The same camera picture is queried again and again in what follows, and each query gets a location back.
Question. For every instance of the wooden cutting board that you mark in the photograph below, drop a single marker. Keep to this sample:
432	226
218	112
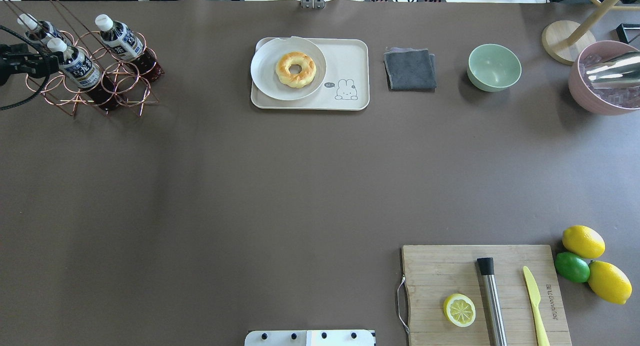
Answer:
434	272

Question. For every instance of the clear ice cubes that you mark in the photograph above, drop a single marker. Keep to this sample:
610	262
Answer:
620	97

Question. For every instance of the green lime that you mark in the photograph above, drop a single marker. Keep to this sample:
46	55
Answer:
572	267

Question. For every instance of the copper wire bottle rack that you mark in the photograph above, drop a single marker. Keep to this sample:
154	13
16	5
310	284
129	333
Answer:
133	91

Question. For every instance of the tea bottle with white cap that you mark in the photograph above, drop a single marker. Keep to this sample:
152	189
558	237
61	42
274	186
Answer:
85	74

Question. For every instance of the beige tray with bunny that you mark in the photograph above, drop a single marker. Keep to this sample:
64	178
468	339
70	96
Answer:
345	87

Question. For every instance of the yellow glazed donut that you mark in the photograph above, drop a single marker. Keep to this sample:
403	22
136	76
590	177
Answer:
301	79

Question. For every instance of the white plate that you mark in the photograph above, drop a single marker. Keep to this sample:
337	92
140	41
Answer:
266	58

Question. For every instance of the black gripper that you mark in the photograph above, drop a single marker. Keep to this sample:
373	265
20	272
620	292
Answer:
30	64

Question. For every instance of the pink bowl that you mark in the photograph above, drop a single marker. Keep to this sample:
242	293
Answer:
595	53

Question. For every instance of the steel muddler black tip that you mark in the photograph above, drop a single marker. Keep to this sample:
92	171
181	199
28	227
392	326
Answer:
496	322

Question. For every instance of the half lemon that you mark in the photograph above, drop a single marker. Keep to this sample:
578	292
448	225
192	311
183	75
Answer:
459	309

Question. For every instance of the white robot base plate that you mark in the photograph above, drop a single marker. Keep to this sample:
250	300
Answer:
340	336

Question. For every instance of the wooden stand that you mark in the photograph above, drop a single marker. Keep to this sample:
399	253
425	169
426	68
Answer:
564	40

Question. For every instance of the grey folded cloth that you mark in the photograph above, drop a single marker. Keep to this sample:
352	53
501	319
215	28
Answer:
410	69

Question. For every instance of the yellow lemon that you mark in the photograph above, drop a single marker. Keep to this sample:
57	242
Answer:
583	241
609	282

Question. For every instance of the tea bottle in rack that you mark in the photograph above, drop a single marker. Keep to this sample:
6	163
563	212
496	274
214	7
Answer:
41	32
125	45

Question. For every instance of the steel scoop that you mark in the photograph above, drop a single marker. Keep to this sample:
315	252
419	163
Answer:
621	71

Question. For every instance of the green bowl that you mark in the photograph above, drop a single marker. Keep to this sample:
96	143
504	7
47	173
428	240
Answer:
493	67

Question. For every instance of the yellow plastic knife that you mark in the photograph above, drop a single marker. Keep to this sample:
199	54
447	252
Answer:
535	299

